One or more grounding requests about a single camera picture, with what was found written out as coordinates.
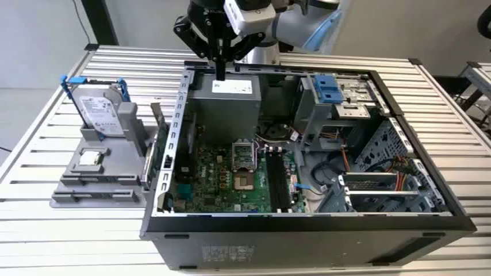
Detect green Dell motherboard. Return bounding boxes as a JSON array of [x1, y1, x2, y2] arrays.
[[171, 142, 308, 214]]

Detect silver CPU chip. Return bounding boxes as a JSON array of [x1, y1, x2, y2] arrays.
[[78, 151, 103, 166]]

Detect red yellow orange wires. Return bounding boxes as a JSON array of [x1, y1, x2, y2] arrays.
[[393, 156, 414, 193]]

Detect aluminium side table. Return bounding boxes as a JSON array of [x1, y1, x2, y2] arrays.
[[453, 61, 491, 129]]

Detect RAM memory stick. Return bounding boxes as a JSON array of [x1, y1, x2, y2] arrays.
[[67, 193, 118, 200], [75, 177, 121, 184]]

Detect grey power supply unit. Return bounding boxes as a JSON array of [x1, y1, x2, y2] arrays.
[[186, 73, 262, 144]]

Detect CPU socket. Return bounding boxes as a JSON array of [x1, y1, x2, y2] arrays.
[[233, 171, 256, 191]]

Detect orange yellow wire bundle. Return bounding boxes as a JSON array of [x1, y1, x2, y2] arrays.
[[338, 145, 350, 174]]

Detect power supply wire bundle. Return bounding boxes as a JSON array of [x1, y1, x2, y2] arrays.
[[254, 122, 304, 144]]

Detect hard disk in blue carrier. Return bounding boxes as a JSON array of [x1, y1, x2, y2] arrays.
[[59, 75, 130, 141]]

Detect thin wire locking lever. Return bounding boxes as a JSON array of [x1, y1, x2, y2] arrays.
[[250, 143, 268, 172]]

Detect green graphics card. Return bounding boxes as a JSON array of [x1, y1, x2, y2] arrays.
[[139, 102, 170, 191]]

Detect black looped cable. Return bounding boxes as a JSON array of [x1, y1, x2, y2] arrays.
[[309, 159, 342, 189]]

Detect grey plastic parts rack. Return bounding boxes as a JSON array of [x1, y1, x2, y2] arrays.
[[47, 102, 161, 209]]

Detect black case fan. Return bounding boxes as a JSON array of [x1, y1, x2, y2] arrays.
[[179, 112, 199, 162]]

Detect black open PC case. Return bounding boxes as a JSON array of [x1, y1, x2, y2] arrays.
[[137, 59, 477, 271]]

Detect black RAM slot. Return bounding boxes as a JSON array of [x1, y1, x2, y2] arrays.
[[266, 146, 280, 214], [278, 146, 294, 214], [269, 146, 284, 214], [274, 146, 289, 214]]

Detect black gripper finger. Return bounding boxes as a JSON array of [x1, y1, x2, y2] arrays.
[[221, 32, 266, 81], [171, 16, 222, 81]]

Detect blue plastic drive carrier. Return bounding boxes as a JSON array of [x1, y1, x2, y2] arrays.
[[312, 74, 345, 105]]

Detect black curved hose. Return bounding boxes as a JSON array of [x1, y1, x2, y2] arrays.
[[474, 5, 491, 40]]

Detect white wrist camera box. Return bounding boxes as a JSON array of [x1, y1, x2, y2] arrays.
[[222, 0, 277, 36]]

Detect black upright post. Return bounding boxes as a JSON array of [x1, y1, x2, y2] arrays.
[[83, 0, 119, 47]]

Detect metal socket cover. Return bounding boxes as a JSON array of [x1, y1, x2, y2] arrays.
[[231, 140, 257, 171]]

